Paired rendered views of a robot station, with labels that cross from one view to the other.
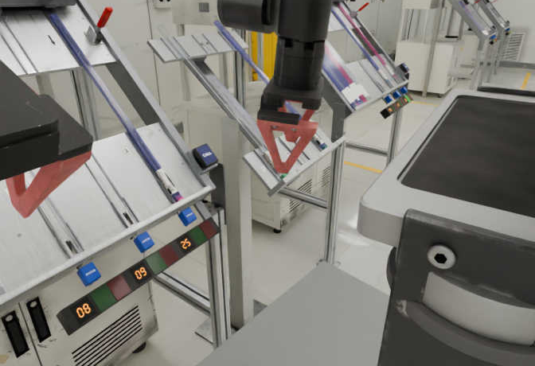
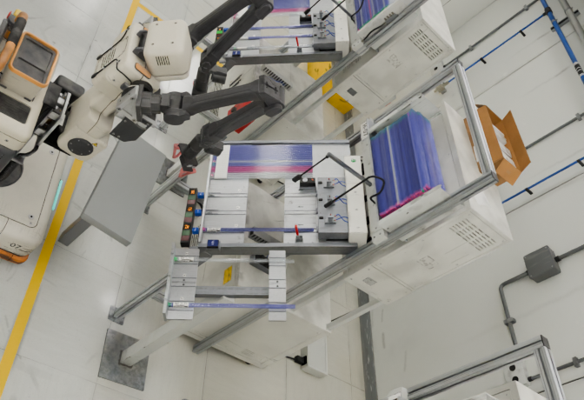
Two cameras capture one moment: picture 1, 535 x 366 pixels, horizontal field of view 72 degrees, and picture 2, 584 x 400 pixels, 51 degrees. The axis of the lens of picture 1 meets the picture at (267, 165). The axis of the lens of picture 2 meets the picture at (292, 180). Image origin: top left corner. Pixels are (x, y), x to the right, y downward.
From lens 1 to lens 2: 2.75 m
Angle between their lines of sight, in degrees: 92
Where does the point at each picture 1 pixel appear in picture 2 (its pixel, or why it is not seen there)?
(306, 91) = (183, 148)
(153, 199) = (210, 223)
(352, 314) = (113, 212)
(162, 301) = (183, 364)
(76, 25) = (308, 237)
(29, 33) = (305, 219)
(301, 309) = (131, 213)
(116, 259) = (215, 283)
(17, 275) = (213, 183)
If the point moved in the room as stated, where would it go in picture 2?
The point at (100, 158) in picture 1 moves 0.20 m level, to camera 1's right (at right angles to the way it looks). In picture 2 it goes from (237, 216) to (207, 219)
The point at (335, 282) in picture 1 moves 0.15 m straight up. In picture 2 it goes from (122, 229) to (142, 212)
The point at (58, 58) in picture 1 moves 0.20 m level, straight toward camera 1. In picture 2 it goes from (289, 223) to (261, 190)
